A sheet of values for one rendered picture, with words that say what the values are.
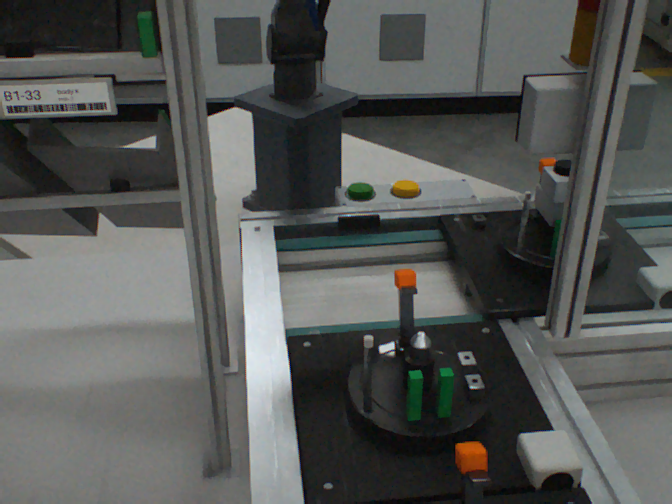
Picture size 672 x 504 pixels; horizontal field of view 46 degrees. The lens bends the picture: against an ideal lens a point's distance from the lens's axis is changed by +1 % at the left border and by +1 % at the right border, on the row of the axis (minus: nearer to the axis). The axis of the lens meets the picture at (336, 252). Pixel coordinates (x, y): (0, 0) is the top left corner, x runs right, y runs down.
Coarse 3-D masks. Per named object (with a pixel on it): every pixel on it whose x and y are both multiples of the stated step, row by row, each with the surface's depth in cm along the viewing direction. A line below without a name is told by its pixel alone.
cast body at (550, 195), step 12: (552, 168) 96; (564, 168) 94; (552, 180) 94; (564, 180) 93; (540, 192) 98; (552, 192) 94; (564, 192) 94; (540, 204) 98; (552, 204) 95; (552, 216) 95
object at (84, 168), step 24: (48, 120) 80; (168, 120) 79; (48, 144) 81; (72, 144) 87; (168, 144) 79; (72, 168) 82; (96, 168) 81; (120, 168) 81; (144, 168) 81; (168, 168) 80; (120, 216) 99; (144, 216) 98; (168, 216) 98
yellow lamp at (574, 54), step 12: (576, 12) 74; (588, 12) 72; (576, 24) 74; (588, 24) 72; (576, 36) 74; (588, 36) 73; (576, 48) 74; (588, 48) 73; (576, 60) 75; (588, 60) 74
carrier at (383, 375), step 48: (288, 336) 86; (336, 336) 86; (384, 336) 86; (432, 336) 86; (480, 336) 86; (336, 384) 79; (384, 384) 76; (432, 384) 75; (480, 384) 74; (528, 384) 79; (336, 432) 73; (384, 432) 71; (432, 432) 70; (480, 432) 73; (528, 432) 73; (336, 480) 68; (384, 480) 68; (432, 480) 68; (528, 480) 68; (576, 480) 68
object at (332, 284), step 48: (288, 240) 109; (336, 240) 109; (384, 240) 108; (432, 240) 109; (288, 288) 104; (336, 288) 104; (384, 288) 104; (432, 288) 104; (624, 336) 88; (576, 384) 91; (624, 384) 92
